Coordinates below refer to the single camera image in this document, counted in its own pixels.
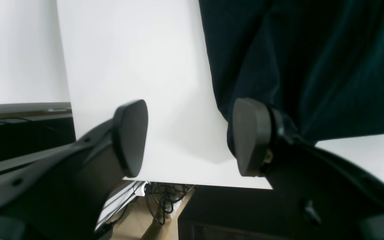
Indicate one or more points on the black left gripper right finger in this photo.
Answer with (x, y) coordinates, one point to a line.
(322, 196)

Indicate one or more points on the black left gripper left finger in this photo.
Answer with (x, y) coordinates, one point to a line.
(62, 196)

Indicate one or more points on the black T-shirt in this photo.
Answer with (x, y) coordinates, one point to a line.
(319, 62)

